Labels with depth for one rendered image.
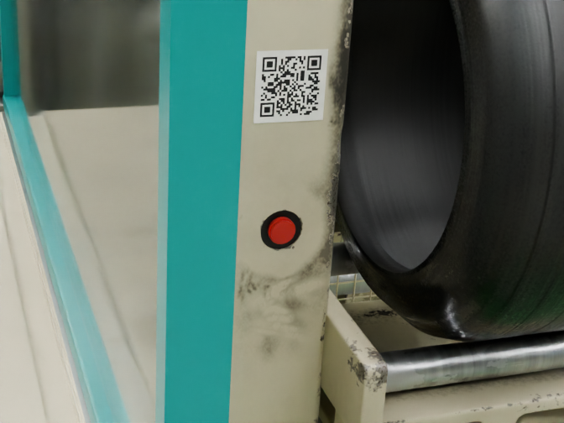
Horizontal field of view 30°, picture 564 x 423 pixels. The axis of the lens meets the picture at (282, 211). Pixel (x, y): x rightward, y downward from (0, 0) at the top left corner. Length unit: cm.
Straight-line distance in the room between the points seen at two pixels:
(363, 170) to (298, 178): 37
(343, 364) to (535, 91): 37
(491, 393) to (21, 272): 77
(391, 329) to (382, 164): 23
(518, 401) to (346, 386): 21
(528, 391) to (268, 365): 30
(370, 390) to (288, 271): 16
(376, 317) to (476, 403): 31
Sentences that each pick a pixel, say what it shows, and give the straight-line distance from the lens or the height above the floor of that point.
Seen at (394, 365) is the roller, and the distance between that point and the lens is 118.
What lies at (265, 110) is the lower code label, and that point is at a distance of 107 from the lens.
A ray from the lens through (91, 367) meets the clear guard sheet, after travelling 46.
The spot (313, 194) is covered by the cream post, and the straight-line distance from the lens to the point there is 112.
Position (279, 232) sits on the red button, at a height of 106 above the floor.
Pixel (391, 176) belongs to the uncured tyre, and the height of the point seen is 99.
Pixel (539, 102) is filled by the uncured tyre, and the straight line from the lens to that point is 99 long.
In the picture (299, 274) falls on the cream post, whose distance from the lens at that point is 116.
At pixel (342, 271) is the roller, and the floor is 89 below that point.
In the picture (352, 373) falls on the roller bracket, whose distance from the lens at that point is 114.
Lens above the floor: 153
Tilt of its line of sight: 24 degrees down
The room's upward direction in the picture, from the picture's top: 4 degrees clockwise
